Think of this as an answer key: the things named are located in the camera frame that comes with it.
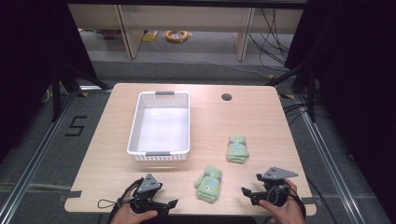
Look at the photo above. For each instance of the person's right hand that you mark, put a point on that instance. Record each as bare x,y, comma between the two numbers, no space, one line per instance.
288,211

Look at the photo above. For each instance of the grey tape strip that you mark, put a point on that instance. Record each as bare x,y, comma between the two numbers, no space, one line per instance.
308,200
71,195

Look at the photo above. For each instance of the person's left hand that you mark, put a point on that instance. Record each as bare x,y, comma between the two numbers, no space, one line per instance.
130,216

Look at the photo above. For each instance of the aluminium floor rail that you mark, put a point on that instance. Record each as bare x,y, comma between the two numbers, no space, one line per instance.
34,161
330,161

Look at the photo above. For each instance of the green mitten with face print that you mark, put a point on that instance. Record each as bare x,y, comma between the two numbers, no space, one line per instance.
208,185
237,150

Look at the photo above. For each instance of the beige wooden shelf unit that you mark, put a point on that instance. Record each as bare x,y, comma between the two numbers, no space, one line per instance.
186,18

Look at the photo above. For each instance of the black curtain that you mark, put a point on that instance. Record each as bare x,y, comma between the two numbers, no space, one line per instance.
28,62
358,77

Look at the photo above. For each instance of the yellow floor tape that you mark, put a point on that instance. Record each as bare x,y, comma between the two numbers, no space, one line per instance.
288,96
82,94

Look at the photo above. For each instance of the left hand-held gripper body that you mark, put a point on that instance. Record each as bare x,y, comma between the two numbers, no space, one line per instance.
148,185

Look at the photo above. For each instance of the black metal stand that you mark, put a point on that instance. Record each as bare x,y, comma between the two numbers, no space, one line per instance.
311,93
56,93

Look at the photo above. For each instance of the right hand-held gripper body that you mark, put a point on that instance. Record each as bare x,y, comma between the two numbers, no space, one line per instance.
275,179

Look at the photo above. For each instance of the yellow bag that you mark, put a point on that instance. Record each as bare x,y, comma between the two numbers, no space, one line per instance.
150,36

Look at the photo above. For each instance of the white plastic basket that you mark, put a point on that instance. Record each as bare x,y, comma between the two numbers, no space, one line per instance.
162,130

